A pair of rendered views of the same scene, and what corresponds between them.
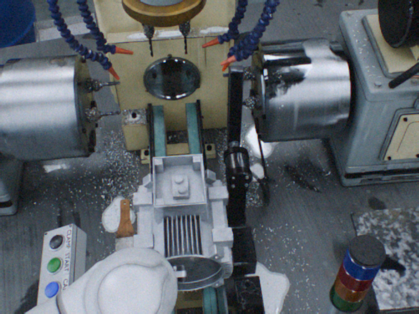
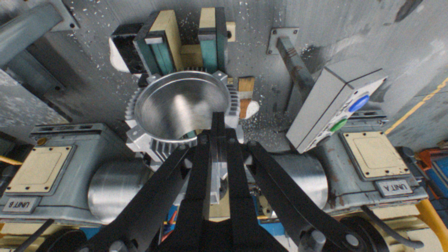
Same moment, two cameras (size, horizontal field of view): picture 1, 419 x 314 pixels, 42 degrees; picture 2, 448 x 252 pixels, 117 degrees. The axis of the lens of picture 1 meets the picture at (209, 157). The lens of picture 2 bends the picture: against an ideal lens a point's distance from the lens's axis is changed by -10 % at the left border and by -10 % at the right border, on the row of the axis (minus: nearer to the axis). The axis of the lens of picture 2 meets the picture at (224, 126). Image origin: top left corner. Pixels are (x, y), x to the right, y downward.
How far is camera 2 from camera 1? 0.87 m
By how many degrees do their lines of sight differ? 18
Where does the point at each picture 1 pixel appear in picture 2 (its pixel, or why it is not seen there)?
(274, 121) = (136, 187)
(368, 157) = (82, 147)
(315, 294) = (85, 54)
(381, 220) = (43, 118)
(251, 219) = not seen: hidden behind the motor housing
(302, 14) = not seen: hidden behind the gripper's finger
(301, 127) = (119, 180)
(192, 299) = (189, 53)
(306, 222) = (117, 104)
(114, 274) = not seen: outside the picture
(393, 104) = (53, 200)
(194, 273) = (182, 87)
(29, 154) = (305, 165)
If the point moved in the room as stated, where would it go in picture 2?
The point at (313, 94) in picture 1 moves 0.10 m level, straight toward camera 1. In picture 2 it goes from (110, 206) to (101, 201)
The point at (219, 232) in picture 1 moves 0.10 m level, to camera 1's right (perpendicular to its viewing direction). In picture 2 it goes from (145, 149) to (88, 149)
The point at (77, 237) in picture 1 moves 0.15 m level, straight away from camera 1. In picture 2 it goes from (299, 141) to (299, 166)
